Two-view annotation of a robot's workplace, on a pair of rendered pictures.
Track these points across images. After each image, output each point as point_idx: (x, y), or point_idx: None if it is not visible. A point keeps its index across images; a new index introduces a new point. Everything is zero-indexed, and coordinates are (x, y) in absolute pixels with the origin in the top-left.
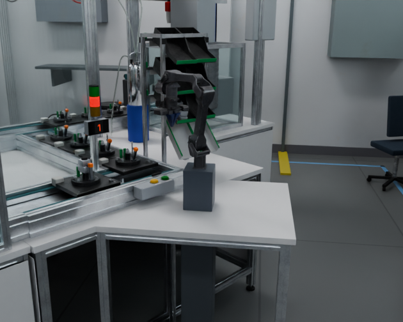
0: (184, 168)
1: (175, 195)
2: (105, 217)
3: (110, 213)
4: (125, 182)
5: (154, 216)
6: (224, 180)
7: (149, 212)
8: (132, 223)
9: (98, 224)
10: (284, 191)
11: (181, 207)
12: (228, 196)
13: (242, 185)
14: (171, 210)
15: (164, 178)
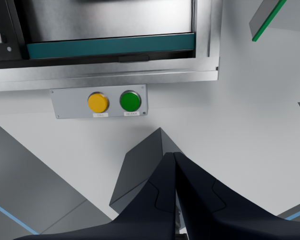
0: (124, 194)
1: (157, 97)
2: (8, 99)
3: (21, 92)
4: (74, 4)
5: (77, 144)
6: (290, 99)
7: (78, 126)
8: (39, 141)
9: None
10: None
11: (129, 145)
12: (221, 158)
13: (284, 139)
14: (111, 143)
15: (123, 107)
